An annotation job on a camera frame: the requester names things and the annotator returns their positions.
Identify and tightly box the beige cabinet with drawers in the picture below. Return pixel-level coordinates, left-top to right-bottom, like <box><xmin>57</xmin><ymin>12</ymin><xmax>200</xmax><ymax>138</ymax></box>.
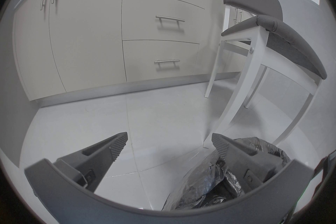
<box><xmin>13</xmin><ymin>0</ymin><xmax>259</xmax><ymax>108</ymax></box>

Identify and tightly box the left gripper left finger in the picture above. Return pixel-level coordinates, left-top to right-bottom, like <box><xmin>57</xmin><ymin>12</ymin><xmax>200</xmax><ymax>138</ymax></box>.
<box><xmin>54</xmin><ymin>132</ymin><xmax>128</xmax><ymax>193</ymax></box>

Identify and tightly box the black plastic bag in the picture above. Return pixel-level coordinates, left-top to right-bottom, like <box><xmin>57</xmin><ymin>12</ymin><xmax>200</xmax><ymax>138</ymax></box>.
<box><xmin>161</xmin><ymin>136</ymin><xmax>292</xmax><ymax>211</ymax></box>

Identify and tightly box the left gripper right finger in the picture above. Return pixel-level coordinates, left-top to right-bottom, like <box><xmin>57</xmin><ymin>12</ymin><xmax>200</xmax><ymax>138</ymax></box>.
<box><xmin>212</xmin><ymin>133</ymin><xmax>284</xmax><ymax>193</ymax></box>

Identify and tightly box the dark grey white-legged chair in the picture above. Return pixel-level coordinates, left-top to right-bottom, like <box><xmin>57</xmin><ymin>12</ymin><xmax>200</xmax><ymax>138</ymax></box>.
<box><xmin>203</xmin><ymin>0</ymin><xmax>328</xmax><ymax>151</ymax></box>

